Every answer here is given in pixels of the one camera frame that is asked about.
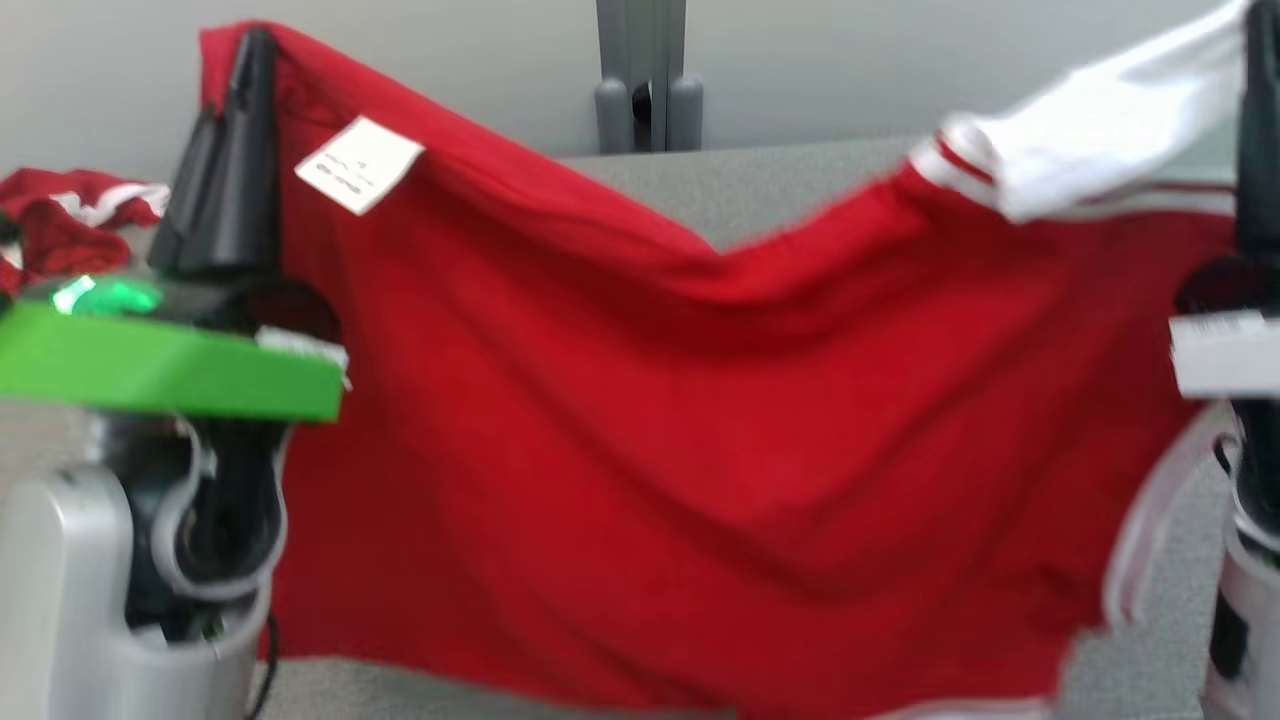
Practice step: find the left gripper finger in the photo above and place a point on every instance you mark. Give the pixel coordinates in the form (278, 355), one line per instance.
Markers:
(252, 160)
(195, 210)

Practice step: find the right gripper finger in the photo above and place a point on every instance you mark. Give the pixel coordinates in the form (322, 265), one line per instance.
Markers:
(1260, 130)

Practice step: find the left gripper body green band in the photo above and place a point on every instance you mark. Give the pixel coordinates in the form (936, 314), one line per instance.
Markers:
(150, 365)

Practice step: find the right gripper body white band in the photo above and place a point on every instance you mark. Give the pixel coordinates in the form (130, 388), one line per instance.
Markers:
(1225, 350)

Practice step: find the red garment with white trim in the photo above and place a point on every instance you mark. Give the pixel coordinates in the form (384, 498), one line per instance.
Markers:
(650, 420)

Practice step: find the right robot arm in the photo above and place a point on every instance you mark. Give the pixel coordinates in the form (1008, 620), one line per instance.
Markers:
(1250, 600)

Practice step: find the crumpled red and white garment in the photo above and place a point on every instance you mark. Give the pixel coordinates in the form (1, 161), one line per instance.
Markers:
(60, 240)

